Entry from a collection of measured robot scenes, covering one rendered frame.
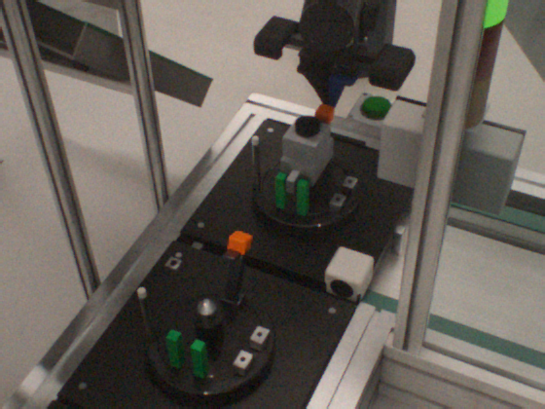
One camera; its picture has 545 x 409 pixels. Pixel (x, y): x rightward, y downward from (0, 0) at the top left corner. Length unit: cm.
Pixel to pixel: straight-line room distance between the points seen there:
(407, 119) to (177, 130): 65
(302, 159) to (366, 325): 21
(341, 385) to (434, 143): 32
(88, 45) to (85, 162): 38
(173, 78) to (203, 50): 42
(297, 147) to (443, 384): 31
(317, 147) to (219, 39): 62
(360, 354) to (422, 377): 8
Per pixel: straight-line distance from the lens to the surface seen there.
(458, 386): 95
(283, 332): 92
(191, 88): 114
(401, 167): 77
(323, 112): 102
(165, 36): 156
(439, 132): 71
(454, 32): 65
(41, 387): 94
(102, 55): 98
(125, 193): 125
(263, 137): 114
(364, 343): 94
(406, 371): 95
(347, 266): 95
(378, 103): 120
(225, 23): 158
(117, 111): 140
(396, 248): 105
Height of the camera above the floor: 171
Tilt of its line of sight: 45 degrees down
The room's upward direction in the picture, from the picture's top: 2 degrees counter-clockwise
